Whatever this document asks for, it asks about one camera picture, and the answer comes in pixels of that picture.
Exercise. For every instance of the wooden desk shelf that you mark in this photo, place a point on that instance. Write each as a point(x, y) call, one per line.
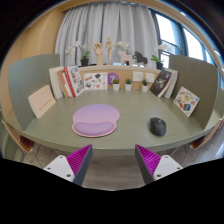
point(123, 69)

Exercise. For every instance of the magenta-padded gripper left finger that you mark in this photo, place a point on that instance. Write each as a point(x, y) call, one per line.
point(58, 165)

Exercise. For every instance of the black book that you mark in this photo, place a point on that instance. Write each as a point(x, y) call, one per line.
point(160, 82)

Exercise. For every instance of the white illustrated sticker card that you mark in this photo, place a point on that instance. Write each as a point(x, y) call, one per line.
point(95, 81)

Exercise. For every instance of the grey curtain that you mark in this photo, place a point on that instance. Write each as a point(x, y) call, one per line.
point(100, 23)

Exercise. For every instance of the brown book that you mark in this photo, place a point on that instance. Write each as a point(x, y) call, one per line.
point(64, 85)

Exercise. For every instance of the dark-framed window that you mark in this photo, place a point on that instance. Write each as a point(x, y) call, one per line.
point(173, 33)

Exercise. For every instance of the green desk partition panel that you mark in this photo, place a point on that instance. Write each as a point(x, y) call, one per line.
point(30, 75)
point(195, 75)

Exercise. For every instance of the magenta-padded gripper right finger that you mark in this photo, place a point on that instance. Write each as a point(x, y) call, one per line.
point(166, 165)

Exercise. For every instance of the white wall socket plate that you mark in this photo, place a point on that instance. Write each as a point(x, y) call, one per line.
point(150, 77)
point(137, 76)

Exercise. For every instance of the wooden chair with red seat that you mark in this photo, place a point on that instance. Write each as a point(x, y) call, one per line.
point(200, 141)
point(26, 142)

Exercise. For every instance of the pink horse figurine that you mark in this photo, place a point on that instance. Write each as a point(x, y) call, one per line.
point(125, 57)

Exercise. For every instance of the white food illustration card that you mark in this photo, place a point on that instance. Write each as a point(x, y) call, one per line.
point(186, 101)

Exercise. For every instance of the wooden hand model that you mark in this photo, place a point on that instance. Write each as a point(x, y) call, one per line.
point(98, 50)

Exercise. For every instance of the small succulent in white pot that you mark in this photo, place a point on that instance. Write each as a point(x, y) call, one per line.
point(144, 87)
point(128, 86)
point(116, 86)

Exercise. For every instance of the white orchid in black pot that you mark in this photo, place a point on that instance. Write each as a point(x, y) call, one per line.
point(124, 45)
point(84, 62)
point(160, 65)

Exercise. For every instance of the beige card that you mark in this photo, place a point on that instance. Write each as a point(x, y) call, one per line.
point(41, 101)

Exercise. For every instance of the dark grey horse figurine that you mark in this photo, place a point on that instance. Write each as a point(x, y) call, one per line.
point(140, 57)

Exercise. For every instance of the wooden mannequin figure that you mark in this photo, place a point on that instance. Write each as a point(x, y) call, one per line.
point(110, 45)

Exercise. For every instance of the purple round number sign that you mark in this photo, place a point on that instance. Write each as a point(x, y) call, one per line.
point(112, 76)

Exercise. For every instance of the white book stack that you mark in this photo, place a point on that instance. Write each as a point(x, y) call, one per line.
point(173, 81)

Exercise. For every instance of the lilac mouse pad with wrist rest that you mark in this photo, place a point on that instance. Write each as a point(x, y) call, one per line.
point(96, 118)

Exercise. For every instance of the black computer mouse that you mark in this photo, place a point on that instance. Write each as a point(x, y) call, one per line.
point(158, 126)

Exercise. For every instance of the red-edged picture magazine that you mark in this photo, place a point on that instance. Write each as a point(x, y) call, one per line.
point(75, 80)

